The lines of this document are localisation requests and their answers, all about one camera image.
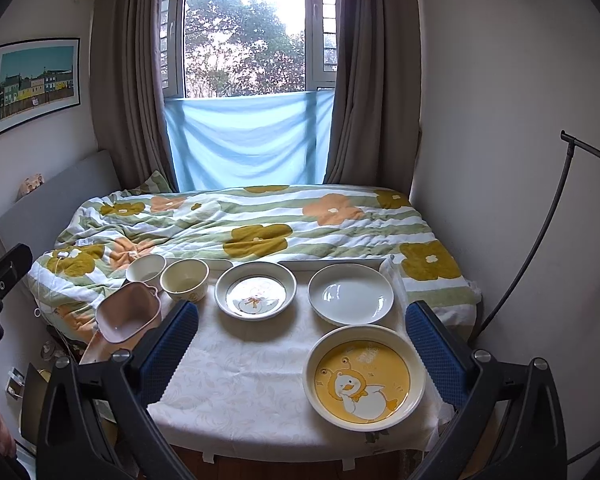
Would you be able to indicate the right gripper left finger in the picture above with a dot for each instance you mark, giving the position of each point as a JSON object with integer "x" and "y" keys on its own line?
{"x": 71, "y": 441}

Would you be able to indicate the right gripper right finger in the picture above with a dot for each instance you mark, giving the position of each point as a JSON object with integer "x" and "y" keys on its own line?
{"x": 531, "y": 442}

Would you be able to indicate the yellow duck plate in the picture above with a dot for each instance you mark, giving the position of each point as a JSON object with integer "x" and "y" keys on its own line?
{"x": 364, "y": 378}

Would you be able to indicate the pink handled bowl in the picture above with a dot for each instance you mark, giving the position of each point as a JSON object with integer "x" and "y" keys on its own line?
{"x": 129, "y": 311}

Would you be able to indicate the white ribbed bowl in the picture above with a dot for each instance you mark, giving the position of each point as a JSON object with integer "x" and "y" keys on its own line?
{"x": 147, "y": 270}

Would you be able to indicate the plain white plate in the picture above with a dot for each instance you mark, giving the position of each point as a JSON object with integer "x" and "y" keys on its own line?
{"x": 350, "y": 294}

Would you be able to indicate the cream cartoon bowl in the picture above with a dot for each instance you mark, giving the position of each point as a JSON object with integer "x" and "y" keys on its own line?
{"x": 186, "y": 279}

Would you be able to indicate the white duck-print plate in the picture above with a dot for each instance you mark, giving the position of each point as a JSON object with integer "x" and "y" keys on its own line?
{"x": 255, "y": 291}

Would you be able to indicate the brown cardboard box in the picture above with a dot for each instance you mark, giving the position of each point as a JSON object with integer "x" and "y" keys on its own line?
{"x": 33, "y": 397}

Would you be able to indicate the grey headboard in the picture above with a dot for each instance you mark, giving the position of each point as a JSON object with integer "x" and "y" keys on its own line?
{"x": 38, "y": 218}

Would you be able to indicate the small plush toy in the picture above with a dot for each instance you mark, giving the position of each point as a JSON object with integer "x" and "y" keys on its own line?
{"x": 29, "y": 184}

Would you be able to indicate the green striped pillow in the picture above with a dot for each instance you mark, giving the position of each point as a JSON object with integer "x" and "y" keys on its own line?
{"x": 156, "y": 183}

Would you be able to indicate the framed house picture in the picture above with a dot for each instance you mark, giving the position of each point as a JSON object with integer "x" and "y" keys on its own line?
{"x": 38, "y": 77}

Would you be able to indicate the black floor lamp stand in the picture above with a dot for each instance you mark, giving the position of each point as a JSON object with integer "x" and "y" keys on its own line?
{"x": 573, "y": 144}

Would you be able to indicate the floral striped duvet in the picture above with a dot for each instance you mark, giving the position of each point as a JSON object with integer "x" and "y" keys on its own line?
{"x": 272, "y": 223}

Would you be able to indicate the left brown curtain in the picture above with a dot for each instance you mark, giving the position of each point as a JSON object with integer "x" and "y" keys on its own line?
{"x": 125, "y": 90}

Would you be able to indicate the brown curtain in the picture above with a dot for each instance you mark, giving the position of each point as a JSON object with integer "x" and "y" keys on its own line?
{"x": 125, "y": 90}
{"x": 375, "y": 119}

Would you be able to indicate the right brown curtain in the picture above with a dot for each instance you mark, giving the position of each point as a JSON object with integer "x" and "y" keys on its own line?
{"x": 375, "y": 119}

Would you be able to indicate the light blue cloth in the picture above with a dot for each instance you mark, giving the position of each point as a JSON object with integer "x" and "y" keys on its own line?
{"x": 250, "y": 140}

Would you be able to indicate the window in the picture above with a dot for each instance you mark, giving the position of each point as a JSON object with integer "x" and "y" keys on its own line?
{"x": 222, "y": 48}

